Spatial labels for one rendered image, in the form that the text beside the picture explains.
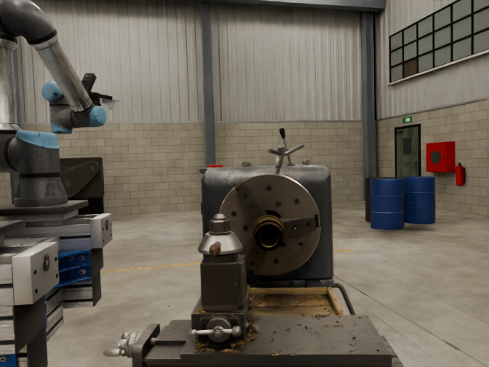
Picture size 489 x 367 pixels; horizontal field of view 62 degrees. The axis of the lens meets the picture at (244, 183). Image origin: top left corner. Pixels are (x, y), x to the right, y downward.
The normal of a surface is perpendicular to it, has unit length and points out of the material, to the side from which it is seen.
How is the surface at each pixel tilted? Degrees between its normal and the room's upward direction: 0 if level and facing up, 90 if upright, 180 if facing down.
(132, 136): 90
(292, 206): 90
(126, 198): 90
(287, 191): 90
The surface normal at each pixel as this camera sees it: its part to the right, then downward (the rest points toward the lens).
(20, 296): 0.09, 0.05
